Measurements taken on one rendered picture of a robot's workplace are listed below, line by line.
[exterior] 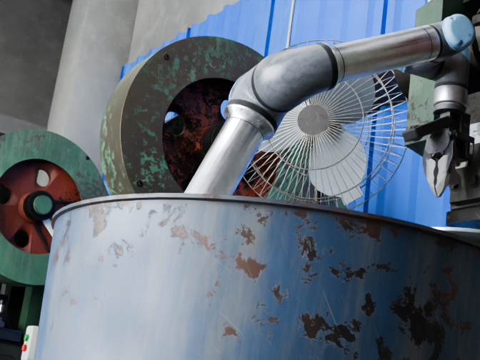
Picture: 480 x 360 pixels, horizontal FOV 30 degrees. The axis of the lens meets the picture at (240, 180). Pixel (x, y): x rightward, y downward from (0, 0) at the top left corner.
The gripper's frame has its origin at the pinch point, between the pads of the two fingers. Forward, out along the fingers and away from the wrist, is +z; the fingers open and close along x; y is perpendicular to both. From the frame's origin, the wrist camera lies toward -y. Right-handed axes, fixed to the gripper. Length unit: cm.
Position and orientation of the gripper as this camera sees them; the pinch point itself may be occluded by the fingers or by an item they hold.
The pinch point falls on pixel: (436, 190)
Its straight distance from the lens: 201.3
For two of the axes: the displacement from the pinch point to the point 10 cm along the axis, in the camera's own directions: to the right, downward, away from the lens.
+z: -1.4, 9.5, -2.8
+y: 8.2, 2.6, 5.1
